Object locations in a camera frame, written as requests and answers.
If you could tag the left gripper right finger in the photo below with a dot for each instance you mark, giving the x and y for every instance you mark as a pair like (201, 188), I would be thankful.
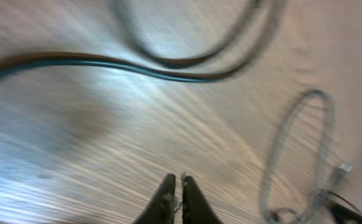
(195, 207)

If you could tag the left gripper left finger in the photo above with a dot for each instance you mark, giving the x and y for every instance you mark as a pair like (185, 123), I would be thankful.
(161, 207)

